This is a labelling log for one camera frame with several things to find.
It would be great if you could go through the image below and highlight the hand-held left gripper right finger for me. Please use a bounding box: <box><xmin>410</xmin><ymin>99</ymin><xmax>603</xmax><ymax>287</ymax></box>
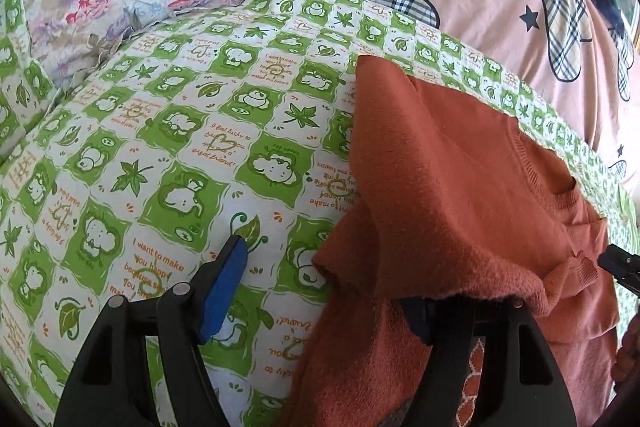
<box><xmin>404</xmin><ymin>296</ymin><xmax>569</xmax><ymax>427</ymax></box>

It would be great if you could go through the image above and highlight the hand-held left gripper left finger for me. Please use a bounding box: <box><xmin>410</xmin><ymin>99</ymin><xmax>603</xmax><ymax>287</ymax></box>
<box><xmin>52</xmin><ymin>236</ymin><xmax>250</xmax><ymax>427</ymax></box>

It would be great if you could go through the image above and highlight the green checked cartoon bedsheet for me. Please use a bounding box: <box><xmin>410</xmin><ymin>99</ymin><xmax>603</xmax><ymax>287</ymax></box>
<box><xmin>0</xmin><ymin>0</ymin><xmax>640</xmax><ymax>427</ymax></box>

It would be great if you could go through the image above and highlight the orange knit sweater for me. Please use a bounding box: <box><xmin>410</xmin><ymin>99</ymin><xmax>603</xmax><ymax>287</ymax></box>
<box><xmin>287</xmin><ymin>54</ymin><xmax>624</xmax><ymax>427</ymax></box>

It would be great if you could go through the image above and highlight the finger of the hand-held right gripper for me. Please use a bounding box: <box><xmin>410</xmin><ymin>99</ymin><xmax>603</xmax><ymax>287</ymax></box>
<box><xmin>597</xmin><ymin>244</ymin><xmax>640</xmax><ymax>294</ymax></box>

